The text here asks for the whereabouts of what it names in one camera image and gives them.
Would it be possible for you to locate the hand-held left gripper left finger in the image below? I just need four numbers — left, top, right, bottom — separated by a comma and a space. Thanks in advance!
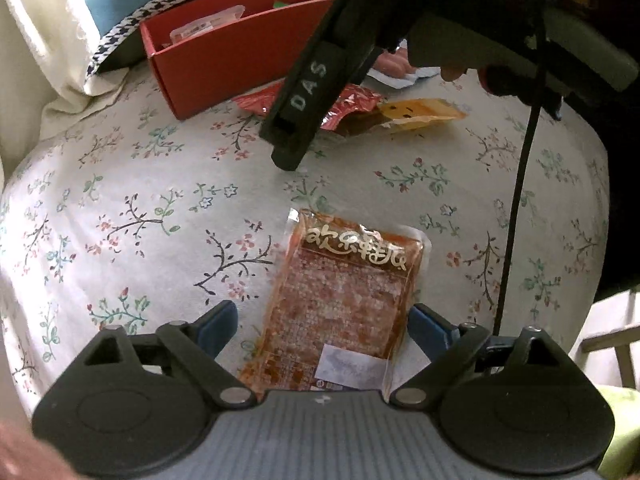
75, 300, 256, 408

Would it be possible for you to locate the person's left hand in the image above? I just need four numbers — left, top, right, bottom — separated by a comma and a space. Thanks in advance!
0, 417, 76, 480

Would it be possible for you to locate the person's right hand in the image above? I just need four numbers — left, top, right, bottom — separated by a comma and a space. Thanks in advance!
439, 62, 471, 83

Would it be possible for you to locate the yellow green object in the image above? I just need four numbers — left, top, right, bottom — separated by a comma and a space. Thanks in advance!
595, 385, 640, 480

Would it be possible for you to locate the yellow snack packet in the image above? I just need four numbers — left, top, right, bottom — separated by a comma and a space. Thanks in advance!
335, 99, 467, 137

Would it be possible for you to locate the orange ridged snack packet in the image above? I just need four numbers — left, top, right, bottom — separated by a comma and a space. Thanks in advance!
169, 5, 247, 45

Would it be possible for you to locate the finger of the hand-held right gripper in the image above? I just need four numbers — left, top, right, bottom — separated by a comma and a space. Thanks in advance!
259, 121, 322, 171

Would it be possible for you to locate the floral bedsheet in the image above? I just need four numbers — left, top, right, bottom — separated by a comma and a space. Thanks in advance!
0, 62, 613, 411

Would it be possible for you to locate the black cable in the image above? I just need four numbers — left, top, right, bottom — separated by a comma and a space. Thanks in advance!
492, 0, 548, 337

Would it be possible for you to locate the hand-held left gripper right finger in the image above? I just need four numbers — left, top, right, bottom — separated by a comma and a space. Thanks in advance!
389, 303, 576, 407

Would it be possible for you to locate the orange snack packet white label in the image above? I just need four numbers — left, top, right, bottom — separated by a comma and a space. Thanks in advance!
237, 207, 434, 394

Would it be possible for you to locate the red cardboard box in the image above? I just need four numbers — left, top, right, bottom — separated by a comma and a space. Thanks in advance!
140, 0, 362, 121

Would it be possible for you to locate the red sausage snack packet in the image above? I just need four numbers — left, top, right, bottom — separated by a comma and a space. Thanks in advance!
234, 52, 436, 133

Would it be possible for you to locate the cream curtain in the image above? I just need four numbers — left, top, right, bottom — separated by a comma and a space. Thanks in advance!
0, 0, 131, 171

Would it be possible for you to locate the wooden chair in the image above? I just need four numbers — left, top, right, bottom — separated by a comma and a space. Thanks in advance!
570, 290, 640, 391

